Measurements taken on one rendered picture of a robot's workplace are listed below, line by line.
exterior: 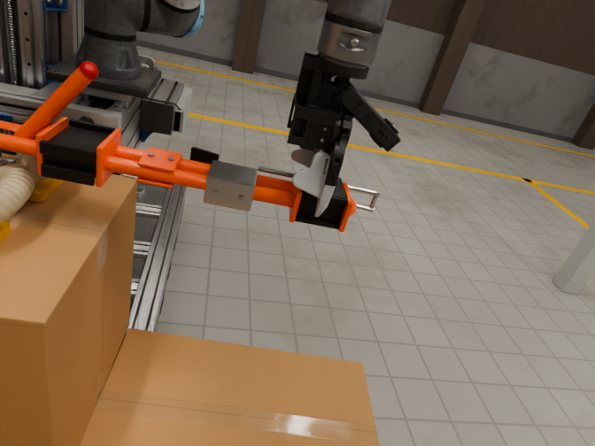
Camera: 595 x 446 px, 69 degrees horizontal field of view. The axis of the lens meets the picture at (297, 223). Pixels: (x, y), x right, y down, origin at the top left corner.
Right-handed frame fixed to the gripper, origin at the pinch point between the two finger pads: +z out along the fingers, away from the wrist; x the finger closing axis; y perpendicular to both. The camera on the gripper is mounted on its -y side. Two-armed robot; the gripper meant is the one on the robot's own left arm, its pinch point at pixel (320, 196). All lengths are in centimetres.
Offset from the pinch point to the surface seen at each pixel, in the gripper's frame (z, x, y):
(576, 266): 89, -160, -206
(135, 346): 53, -13, 29
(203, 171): -0.2, -0.6, 18.1
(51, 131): -2.6, 1.6, 38.5
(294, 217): 1.7, 4.7, 3.8
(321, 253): 107, -150, -41
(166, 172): -0.7, 3.1, 22.6
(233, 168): -1.5, -0.8, 13.8
